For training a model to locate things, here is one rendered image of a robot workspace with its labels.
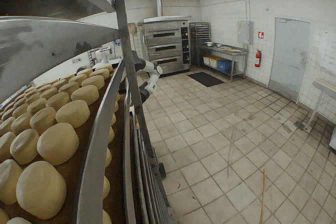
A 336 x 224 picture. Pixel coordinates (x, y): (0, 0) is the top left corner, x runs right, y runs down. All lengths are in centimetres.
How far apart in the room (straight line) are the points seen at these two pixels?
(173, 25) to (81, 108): 448
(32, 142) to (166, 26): 445
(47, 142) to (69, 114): 5
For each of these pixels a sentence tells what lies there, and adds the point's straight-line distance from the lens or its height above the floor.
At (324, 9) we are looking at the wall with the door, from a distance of 376.
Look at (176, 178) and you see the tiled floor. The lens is 179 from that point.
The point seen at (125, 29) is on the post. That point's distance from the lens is 43.
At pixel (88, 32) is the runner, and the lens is 16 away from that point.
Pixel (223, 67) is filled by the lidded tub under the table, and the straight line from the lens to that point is 454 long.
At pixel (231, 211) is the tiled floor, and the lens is 169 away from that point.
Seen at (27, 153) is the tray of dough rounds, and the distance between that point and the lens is 19.
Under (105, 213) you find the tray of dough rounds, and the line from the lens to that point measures 19.
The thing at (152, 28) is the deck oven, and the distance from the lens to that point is 435.
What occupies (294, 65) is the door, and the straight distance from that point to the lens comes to 390.
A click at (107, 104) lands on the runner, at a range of 17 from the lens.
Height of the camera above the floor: 158
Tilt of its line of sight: 28 degrees down
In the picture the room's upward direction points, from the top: 6 degrees counter-clockwise
